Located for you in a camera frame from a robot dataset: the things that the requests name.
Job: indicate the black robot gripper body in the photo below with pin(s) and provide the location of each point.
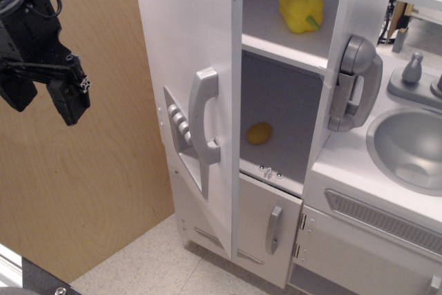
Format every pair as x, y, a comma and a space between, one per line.
30, 34

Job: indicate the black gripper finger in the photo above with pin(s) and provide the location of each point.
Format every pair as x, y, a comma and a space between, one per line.
69, 90
16, 90

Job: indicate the white toy fridge door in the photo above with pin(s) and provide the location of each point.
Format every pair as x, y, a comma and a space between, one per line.
194, 50

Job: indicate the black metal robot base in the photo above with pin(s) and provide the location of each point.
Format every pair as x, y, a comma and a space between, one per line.
21, 276

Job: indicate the grey ice dispenser panel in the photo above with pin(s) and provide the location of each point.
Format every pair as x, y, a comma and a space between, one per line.
182, 142

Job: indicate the small yellow toy lemon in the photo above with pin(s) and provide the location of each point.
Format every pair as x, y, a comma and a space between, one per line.
259, 133

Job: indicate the white lower freezer door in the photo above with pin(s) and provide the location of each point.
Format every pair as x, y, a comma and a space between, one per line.
256, 201

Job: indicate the white toy kitchen cabinet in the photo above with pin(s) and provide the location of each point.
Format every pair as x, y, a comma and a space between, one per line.
288, 80

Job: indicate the yellow toy bell pepper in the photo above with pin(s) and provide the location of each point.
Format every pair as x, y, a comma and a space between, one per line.
302, 15

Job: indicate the upper brass hinge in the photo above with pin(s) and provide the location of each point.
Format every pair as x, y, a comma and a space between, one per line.
302, 221

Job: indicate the brass hinge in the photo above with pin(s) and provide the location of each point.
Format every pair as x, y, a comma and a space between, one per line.
296, 250
302, 221

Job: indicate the lower brass hinge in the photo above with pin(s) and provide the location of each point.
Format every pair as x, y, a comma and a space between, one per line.
296, 250

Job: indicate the grey toy telephone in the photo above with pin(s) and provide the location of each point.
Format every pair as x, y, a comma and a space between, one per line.
357, 86

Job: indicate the grey toy sink basin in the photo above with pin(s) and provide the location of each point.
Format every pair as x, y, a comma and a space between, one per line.
405, 144

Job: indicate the grey toy faucet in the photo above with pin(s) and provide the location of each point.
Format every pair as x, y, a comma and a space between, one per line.
413, 84

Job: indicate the white oven door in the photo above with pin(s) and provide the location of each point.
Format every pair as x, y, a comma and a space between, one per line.
336, 257

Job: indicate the grey vent grille panel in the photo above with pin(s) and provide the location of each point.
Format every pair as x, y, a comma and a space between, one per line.
384, 221

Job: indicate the grey fridge door handle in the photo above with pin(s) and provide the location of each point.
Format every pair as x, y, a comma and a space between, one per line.
204, 87

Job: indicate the grey freezer door handle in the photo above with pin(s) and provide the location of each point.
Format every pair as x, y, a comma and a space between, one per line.
271, 241

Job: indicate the grey oven door handle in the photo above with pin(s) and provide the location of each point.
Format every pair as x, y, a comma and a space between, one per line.
434, 286

